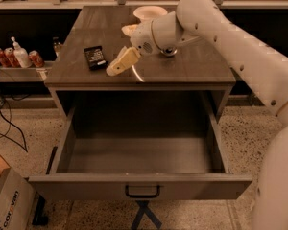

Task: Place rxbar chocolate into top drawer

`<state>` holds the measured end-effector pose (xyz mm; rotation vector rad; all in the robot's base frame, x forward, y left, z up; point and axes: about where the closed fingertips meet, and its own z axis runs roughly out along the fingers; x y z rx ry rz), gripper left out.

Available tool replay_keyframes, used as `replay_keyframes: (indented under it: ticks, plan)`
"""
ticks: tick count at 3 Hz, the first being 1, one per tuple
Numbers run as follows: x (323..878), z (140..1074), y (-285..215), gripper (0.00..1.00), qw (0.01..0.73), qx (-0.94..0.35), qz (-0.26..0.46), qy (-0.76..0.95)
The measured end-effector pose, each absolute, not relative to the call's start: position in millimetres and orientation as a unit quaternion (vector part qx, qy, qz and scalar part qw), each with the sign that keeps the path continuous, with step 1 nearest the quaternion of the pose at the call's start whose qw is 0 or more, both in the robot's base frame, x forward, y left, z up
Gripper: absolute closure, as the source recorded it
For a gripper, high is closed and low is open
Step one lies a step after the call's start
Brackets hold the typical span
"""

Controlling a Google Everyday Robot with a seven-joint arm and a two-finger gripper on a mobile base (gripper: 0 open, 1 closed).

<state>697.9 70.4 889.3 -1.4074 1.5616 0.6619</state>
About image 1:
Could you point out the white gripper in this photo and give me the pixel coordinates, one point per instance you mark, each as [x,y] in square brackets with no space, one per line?
[142,37]

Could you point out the black rxbar chocolate packet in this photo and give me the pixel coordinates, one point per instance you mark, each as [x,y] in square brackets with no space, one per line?
[95,58]

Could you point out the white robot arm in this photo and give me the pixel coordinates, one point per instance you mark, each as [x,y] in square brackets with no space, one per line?
[261,67]

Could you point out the grey drawer cabinet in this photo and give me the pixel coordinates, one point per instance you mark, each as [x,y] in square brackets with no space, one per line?
[197,66]

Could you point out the open grey top drawer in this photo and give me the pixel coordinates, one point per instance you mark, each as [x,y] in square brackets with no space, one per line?
[169,139]

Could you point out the white ceramic bowl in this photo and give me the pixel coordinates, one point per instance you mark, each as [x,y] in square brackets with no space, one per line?
[146,13]

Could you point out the small clear bottle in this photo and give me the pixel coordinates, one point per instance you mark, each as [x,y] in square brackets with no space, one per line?
[56,46]

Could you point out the red soda can right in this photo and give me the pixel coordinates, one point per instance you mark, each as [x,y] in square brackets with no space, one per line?
[36,58]

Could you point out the red soda can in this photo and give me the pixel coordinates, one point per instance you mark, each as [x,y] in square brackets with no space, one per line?
[11,57]
[3,59]
[36,58]

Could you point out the low grey shelf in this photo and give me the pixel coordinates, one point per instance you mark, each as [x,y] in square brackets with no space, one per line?
[32,74]

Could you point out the white pump soap bottle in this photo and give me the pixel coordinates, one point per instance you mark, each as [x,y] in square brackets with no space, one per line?
[21,54]

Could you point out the red soda can middle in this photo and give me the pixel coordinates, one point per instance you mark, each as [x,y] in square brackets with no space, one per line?
[11,57]

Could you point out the red soda can leftmost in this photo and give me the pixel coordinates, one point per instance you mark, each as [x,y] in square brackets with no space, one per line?
[3,59]

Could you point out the cardboard box with print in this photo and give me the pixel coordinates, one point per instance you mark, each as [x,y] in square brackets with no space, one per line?
[16,198]

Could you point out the black drawer handle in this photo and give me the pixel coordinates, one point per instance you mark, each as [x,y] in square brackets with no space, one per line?
[137,192]

